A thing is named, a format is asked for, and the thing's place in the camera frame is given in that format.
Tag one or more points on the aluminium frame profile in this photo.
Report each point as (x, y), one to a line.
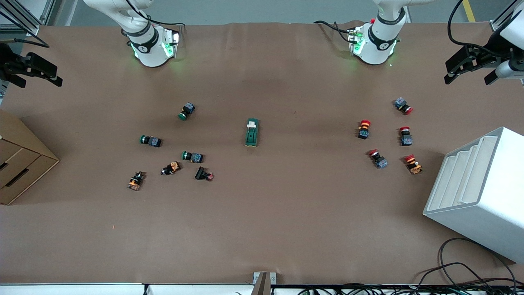
(24, 20)
(497, 25)

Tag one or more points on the red emergency button grey block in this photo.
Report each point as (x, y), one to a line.
(405, 136)
(378, 158)
(403, 105)

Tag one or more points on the white table edge rail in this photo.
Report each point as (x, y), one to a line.
(82, 290)

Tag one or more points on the brown table mat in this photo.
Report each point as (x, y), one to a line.
(286, 213)

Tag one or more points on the black switch with red block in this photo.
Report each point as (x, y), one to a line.
(204, 174)

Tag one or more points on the grey metal bracket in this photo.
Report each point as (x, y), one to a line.
(264, 282)

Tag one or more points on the green push button switch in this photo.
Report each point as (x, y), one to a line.
(192, 156)
(150, 140)
(186, 111)

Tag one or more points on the red emergency button orange block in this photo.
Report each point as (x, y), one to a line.
(364, 129)
(413, 164)

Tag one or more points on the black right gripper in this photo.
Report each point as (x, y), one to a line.
(9, 65)

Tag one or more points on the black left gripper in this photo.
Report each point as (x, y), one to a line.
(490, 52)

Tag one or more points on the brown cardboard box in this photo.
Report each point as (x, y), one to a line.
(20, 159)

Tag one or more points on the green load switch white lever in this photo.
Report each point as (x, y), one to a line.
(251, 137)

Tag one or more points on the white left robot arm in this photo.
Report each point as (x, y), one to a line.
(376, 49)

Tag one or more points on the white stepped rack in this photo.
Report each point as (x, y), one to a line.
(483, 196)

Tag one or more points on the black orange selector switch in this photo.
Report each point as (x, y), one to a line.
(171, 168)
(136, 180)

